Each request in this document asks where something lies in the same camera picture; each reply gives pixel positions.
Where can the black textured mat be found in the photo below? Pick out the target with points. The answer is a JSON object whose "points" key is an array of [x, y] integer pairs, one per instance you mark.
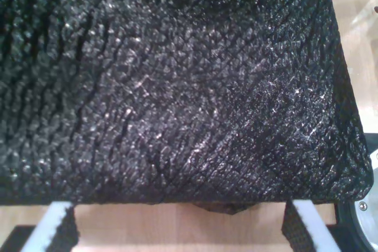
{"points": [[177, 86]]}

